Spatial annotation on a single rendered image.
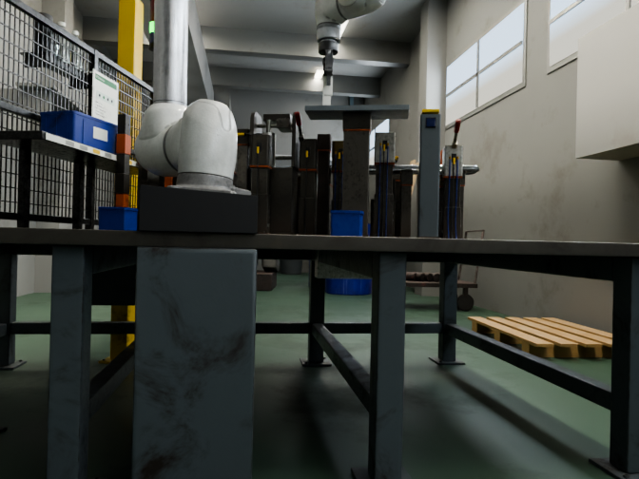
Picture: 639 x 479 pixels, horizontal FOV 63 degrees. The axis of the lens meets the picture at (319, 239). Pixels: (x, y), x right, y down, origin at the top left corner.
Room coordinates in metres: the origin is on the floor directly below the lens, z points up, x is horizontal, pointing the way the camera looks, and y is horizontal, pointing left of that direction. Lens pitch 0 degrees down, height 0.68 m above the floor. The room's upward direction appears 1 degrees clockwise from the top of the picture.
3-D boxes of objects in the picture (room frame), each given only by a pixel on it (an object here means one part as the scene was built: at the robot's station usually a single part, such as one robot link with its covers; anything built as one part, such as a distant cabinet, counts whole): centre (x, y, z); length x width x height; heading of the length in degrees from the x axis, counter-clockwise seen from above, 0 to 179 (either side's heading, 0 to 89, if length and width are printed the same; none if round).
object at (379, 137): (2.02, -0.25, 0.90); 0.13 x 0.08 x 0.41; 172
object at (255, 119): (2.06, 0.18, 0.95); 0.18 x 0.13 x 0.49; 82
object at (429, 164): (1.85, -0.39, 0.92); 0.08 x 0.08 x 0.44; 82
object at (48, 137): (2.17, 0.97, 1.02); 0.90 x 0.22 x 0.03; 172
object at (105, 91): (2.48, 1.05, 1.30); 0.23 x 0.02 x 0.31; 172
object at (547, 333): (3.69, -1.63, 0.05); 1.13 x 0.78 x 0.10; 7
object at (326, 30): (1.90, -0.02, 1.44); 0.09 x 0.09 x 0.06
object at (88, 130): (2.13, 0.98, 1.10); 0.30 x 0.17 x 0.13; 165
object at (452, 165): (1.99, -0.51, 0.88); 0.12 x 0.07 x 0.36; 172
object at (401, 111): (1.88, -0.13, 1.16); 0.37 x 0.14 x 0.02; 82
